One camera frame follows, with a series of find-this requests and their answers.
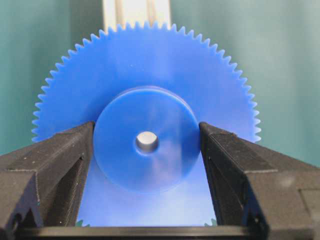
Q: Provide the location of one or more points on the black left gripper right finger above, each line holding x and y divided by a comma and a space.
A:
254, 186

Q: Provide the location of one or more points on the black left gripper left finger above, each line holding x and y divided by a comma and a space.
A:
42, 184

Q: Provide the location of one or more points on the large blue plastic gear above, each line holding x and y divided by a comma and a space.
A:
146, 78

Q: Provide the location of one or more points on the steel shaft under gear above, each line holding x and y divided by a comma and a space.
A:
147, 141

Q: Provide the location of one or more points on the silver aluminium extrusion rail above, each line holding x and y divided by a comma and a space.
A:
122, 12

